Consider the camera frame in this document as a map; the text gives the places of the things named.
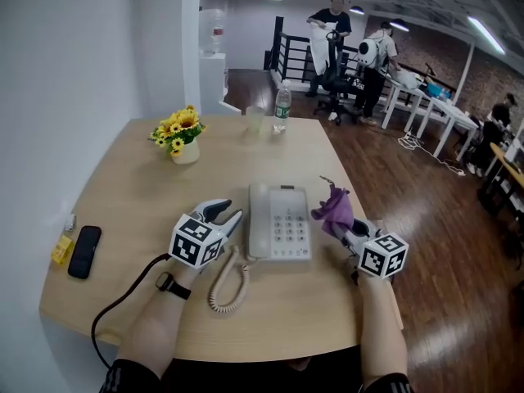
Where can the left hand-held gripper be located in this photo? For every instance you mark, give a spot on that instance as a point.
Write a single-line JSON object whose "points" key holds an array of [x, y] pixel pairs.
{"points": [[192, 244]]}

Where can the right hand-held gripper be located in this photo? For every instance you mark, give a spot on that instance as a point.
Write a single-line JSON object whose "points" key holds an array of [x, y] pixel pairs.
{"points": [[382, 254]]}

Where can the purple cloth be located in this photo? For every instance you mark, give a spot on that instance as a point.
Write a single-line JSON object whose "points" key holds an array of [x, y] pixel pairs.
{"points": [[340, 211]]}

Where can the grey desk telephone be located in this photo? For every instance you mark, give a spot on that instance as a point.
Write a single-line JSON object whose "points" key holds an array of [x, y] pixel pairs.
{"points": [[290, 227]]}

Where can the person's right forearm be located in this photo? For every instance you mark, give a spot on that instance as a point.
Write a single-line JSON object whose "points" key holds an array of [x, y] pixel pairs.
{"points": [[380, 334]]}

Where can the person's left forearm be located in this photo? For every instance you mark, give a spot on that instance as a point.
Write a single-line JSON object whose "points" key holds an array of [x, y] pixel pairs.
{"points": [[151, 330]]}

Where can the grey telephone handset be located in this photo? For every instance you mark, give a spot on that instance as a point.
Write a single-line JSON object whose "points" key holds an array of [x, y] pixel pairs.
{"points": [[258, 219]]}

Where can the white flower vase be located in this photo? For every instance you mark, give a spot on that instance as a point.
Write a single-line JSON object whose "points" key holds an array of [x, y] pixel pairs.
{"points": [[186, 154]]}

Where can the black smartwatch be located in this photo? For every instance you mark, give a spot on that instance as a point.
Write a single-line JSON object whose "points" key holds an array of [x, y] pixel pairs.
{"points": [[165, 281]]}

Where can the clear plastic cup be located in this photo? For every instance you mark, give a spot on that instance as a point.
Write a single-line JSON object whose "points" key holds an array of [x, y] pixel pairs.
{"points": [[255, 121]]}

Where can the yellow artificial sunflowers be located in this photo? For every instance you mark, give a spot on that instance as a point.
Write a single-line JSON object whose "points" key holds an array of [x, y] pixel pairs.
{"points": [[182, 121]]}

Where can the clear plastic water bottle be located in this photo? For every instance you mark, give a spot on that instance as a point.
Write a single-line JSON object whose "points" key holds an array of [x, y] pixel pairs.
{"points": [[282, 105]]}

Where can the white water dispenser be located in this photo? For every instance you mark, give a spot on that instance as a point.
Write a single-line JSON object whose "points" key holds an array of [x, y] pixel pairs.
{"points": [[212, 84]]}

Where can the black smartphone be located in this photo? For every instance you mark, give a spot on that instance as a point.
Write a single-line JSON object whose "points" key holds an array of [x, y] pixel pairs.
{"points": [[84, 252]]}

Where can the person's black clothing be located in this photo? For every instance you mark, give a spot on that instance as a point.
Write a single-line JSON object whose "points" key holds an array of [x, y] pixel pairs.
{"points": [[245, 379]]}

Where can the black office chair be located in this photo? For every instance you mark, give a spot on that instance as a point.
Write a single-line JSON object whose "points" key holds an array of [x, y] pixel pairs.
{"points": [[333, 80]]}

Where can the white table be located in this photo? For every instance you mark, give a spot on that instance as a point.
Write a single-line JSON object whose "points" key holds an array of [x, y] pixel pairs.
{"points": [[403, 90], [454, 111]]}

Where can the small white plug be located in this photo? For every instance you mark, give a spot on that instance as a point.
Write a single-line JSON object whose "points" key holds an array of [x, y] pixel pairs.
{"points": [[70, 222]]}

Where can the white plastic bag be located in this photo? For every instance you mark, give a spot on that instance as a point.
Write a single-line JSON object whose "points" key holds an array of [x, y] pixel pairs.
{"points": [[319, 51], [407, 79]]}

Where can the small yellow box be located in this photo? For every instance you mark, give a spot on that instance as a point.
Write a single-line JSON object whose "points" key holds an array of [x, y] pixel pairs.
{"points": [[62, 250]]}

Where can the blue bag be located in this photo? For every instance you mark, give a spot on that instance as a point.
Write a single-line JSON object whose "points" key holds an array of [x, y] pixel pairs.
{"points": [[438, 92]]}

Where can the black metal railing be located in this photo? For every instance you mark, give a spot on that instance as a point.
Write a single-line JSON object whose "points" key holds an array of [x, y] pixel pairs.
{"points": [[286, 55]]}

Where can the light wooden side table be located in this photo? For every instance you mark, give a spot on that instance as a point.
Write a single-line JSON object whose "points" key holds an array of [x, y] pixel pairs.
{"points": [[507, 164]]}

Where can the white backpack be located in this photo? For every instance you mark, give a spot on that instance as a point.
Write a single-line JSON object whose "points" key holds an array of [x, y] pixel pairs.
{"points": [[367, 53]]}

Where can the large water jug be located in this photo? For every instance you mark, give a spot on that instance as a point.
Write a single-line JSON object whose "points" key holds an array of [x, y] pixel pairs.
{"points": [[213, 31]]}

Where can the ceiling tube light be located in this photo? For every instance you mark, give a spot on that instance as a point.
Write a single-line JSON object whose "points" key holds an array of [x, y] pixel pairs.
{"points": [[487, 35]]}

